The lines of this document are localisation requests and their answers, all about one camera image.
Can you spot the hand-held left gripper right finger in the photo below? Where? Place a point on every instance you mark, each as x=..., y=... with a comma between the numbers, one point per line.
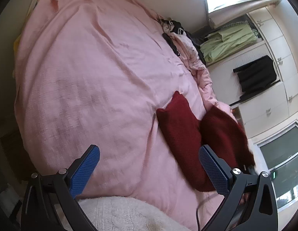
x=214, y=170

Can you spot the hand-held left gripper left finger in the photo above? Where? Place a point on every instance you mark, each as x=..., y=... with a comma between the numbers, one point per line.
x=85, y=170

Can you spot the dark red knit cardigan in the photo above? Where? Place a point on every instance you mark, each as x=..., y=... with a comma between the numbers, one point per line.
x=182, y=134

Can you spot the white knit sweater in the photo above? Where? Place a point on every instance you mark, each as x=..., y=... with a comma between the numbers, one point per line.
x=120, y=216

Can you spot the bed with pink sheet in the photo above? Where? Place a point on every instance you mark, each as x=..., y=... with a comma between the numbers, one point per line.
x=91, y=77

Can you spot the pink duvet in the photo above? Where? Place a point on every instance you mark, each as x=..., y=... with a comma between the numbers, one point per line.
x=204, y=77

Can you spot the black hanging garment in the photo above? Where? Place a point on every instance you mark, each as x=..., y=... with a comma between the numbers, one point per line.
x=257, y=74

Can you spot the black crumpled garment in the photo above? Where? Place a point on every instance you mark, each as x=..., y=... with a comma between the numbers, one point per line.
x=197, y=45

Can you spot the white wardrobe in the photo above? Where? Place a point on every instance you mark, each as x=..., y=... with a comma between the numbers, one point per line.
x=284, y=65

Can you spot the green hanging garment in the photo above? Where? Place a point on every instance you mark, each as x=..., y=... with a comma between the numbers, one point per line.
x=226, y=41

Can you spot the black sock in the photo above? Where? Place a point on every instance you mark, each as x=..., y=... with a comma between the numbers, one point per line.
x=172, y=44

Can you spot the black white striped garment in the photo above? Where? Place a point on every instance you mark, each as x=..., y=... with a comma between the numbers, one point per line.
x=179, y=27

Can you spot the cream curtain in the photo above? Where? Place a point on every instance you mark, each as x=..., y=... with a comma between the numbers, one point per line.
x=247, y=3

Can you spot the window with white frame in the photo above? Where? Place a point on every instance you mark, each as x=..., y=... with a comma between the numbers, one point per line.
x=284, y=154

